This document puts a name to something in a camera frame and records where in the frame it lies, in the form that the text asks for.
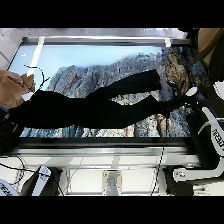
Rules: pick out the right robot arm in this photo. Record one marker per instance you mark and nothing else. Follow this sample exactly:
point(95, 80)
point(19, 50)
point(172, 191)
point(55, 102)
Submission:
point(213, 133)

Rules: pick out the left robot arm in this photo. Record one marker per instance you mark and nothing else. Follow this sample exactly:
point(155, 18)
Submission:
point(41, 175)

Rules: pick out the tan garment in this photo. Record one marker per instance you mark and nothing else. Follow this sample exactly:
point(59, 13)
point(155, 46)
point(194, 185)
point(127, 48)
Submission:
point(13, 90)

